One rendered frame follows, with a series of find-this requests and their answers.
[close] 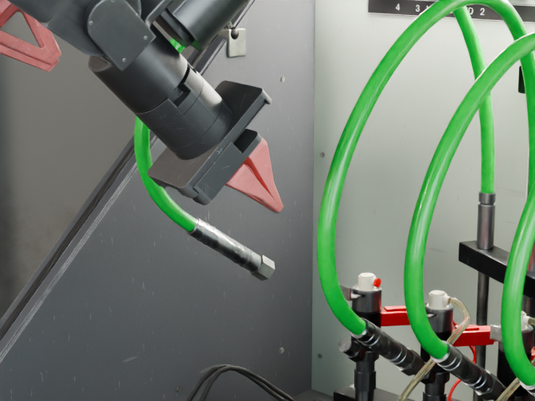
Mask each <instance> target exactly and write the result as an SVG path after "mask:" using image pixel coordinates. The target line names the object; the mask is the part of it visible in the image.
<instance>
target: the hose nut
mask: <svg viewBox="0 0 535 401"><path fill-rule="evenodd" d="M260 257H261V264H260V266H259V268H258V269H257V270H256V271H253V272H250V274H251V275H253V276H254V277H256V278H258V279H259V280H261V281H264V280H267V279H269V278H270V277H271V275H272V273H273V272H274V270H275V264H274V262H273V261H271V260H270V259H268V258H267V257H265V256H264V255H261V256H260Z"/></svg>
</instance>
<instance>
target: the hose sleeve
mask: <svg viewBox="0 0 535 401"><path fill-rule="evenodd" d="M195 219H196V220H197V223H196V225H195V227H194V228H193V230H192V231H190V232H187V233H188V234H189V235H190V236H192V237H193V238H195V239H196V240H198V241H200V242H202V243H203V244H204V245H207V246H208V247H211V248H212V249H213V250H215V251H217V252H219V253H220V254H222V255H223V256H225V257H227V258H228V259H231V260H232V261H233V262H234V263H237V264H239V265H240V266H241V267H243V268H245V269H246V270H248V271H250V272H253V271H256V270H257V269H258V268H259V266H260V264H261V257H260V255H257V254H256V253H255V252H253V251H252V250H251V249H248V248H246V247H245V246H244V245H242V244H240V243H238V242H236V241H235V240H234V239H232V238H230V237H229V236H227V235H226V234H224V233H222V232H220V231H219V230H217V229H216V228H215V227H213V226H211V225H209V224H208V223H207V222H204V221H203V220H201V219H199V218H195Z"/></svg>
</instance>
